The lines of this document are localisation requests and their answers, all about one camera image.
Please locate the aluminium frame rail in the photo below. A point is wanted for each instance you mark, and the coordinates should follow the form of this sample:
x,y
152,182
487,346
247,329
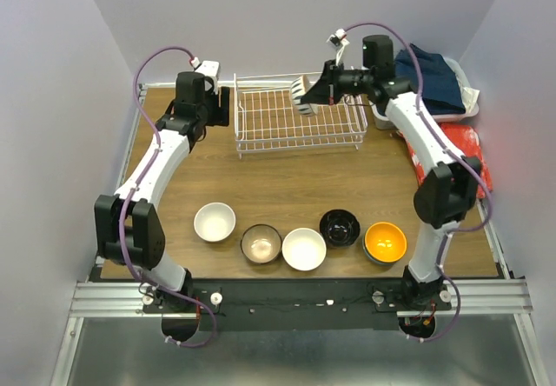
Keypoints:
x,y
480,297

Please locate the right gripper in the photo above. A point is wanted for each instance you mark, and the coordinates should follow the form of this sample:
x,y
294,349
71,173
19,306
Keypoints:
x,y
320,92

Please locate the dark blue cloth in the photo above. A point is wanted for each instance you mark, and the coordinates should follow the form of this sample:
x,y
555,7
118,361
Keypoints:
x,y
441,92

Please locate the white plastic basket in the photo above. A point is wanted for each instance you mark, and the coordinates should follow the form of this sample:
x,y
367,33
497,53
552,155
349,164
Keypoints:
x,y
469,97

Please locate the red white cloth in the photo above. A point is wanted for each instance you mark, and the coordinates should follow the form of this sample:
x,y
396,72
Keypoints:
x,y
465,138

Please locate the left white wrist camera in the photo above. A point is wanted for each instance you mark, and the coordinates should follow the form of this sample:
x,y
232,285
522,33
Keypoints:
x,y
211,69

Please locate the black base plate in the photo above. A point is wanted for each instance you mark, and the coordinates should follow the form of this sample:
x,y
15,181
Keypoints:
x,y
265,304

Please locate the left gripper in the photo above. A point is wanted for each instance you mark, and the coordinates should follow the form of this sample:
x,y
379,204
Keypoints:
x,y
220,116

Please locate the black bowl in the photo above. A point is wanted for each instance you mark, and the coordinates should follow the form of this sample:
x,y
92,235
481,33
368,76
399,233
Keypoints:
x,y
339,229

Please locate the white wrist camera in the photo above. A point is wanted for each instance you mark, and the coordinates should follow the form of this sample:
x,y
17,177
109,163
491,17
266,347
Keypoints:
x,y
211,69
339,42

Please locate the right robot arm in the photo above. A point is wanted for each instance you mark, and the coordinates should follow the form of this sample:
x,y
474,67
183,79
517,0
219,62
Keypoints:
x,y
451,181

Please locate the white bowl red outside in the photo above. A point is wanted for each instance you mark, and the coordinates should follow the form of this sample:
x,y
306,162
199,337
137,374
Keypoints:
x,y
304,249

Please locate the orange bowl blue outside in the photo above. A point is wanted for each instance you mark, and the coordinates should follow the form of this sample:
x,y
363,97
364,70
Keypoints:
x,y
384,243

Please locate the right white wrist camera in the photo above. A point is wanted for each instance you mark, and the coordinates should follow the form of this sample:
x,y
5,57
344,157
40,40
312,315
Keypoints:
x,y
339,42

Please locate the white wire dish rack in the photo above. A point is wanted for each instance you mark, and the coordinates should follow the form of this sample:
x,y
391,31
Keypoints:
x,y
266,120

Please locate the white bowl far left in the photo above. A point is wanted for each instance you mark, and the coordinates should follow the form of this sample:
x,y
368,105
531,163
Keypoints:
x,y
214,222

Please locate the brown glossy bowl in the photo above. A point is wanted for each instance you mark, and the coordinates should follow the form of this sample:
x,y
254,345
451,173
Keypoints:
x,y
261,243

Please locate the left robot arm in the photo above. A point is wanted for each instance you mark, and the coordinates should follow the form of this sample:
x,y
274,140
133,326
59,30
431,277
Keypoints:
x,y
128,229

